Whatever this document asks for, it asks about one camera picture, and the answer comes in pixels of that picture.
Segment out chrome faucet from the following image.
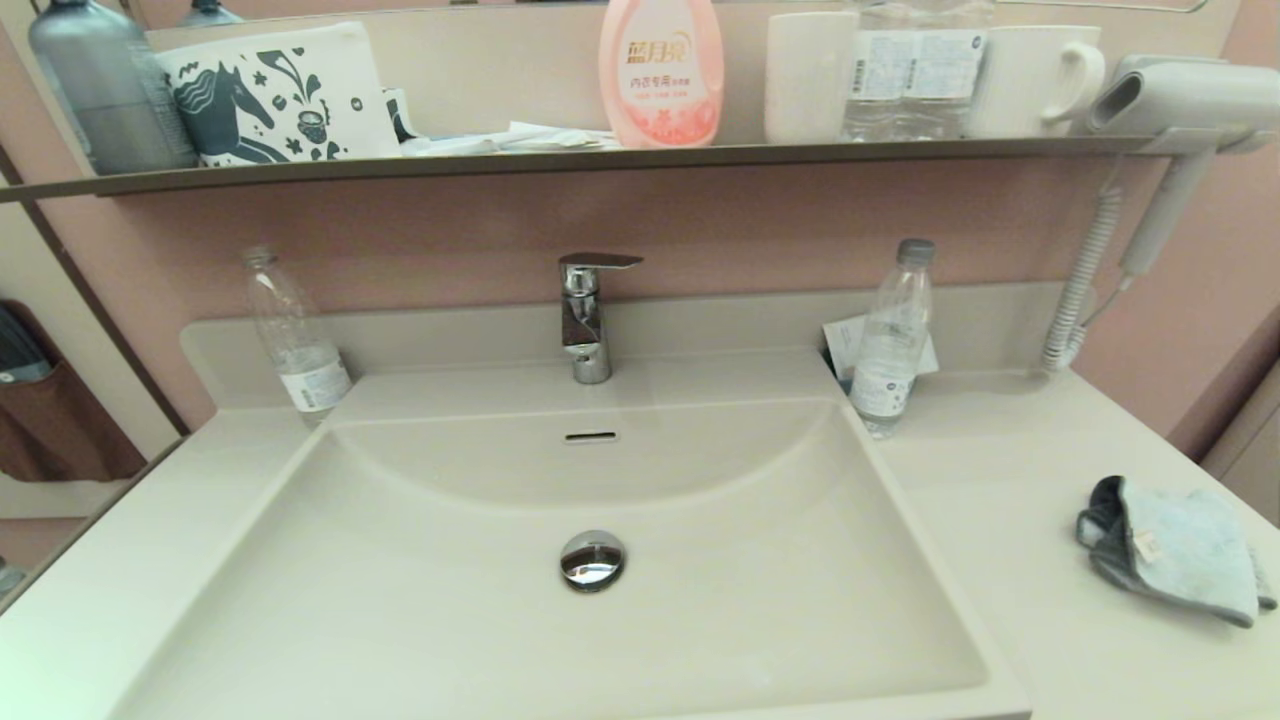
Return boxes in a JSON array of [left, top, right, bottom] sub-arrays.
[[558, 252, 644, 385]]

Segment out grey fluffy cleaning cloth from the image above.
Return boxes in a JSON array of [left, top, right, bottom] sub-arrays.
[[1076, 475, 1279, 629]]

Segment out beige sink basin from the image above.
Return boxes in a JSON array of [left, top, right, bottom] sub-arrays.
[[110, 397, 1031, 720]]

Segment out paper packet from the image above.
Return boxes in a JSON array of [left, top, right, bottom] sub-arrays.
[[822, 315, 941, 383]]

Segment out chrome drain stopper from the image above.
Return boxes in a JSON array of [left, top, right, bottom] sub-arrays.
[[560, 530, 627, 593]]

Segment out white paper sachets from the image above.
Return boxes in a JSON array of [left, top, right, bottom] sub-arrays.
[[405, 120, 621, 156]]

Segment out clear bottle with grey cap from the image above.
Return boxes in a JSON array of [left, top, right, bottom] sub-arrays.
[[848, 238, 937, 441]]

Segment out pink detergent bottle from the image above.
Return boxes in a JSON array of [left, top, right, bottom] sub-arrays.
[[598, 0, 725, 149]]

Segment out clear bottle without cap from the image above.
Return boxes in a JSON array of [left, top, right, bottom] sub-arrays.
[[240, 245, 354, 429]]

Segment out small printed white item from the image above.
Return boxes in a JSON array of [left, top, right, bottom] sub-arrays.
[[385, 88, 426, 143]]

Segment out white horse print pouch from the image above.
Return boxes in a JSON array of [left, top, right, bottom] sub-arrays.
[[158, 22, 401, 168]]

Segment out grey translucent bottle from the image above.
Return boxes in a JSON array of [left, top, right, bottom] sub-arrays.
[[28, 0, 199, 176]]

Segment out grey hair dryer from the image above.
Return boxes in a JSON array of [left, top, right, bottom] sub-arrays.
[[1085, 55, 1280, 279]]

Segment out dark grey pocketed item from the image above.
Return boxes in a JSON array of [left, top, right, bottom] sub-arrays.
[[0, 305, 53, 384]]

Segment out grey wall shelf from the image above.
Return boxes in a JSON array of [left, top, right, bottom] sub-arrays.
[[0, 137, 1201, 204]]

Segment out white handleless cup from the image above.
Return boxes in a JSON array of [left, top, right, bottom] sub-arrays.
[[765, 12, 861, 144]]

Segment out white coiled dryer cord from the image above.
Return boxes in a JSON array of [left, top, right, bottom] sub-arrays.
[[1040, 188, 1129, 376]]

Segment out white mug with handle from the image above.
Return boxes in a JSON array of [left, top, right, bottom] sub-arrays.
[[965, 25, 1108, 139]]

